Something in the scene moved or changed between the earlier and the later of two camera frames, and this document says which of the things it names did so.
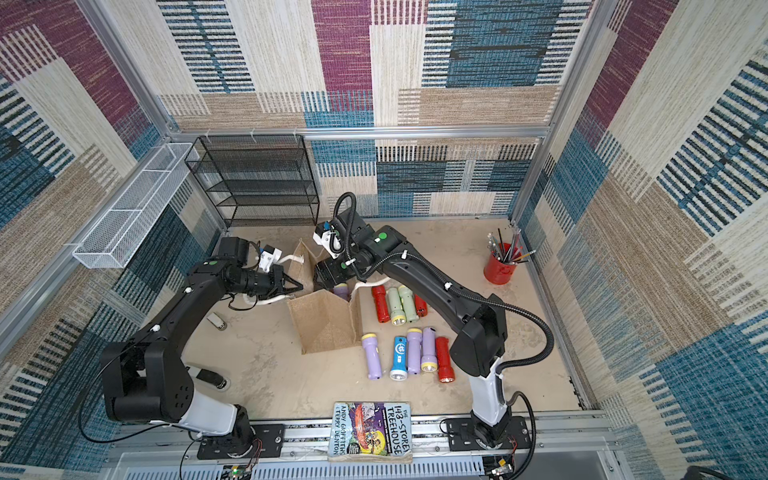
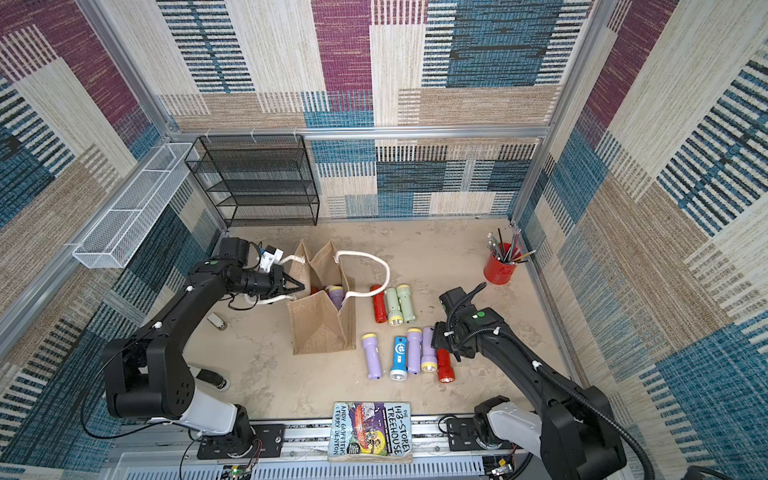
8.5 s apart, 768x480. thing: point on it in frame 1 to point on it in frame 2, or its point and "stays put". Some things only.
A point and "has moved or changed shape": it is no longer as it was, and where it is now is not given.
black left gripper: x=278 y=288 stays put
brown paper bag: x=323 y=322 stays put
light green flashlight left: x=397 y=312 stays put
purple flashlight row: x=341 y=290 has moved or changed shape
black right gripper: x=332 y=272 to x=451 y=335
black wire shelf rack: x=257 y=180 stays put
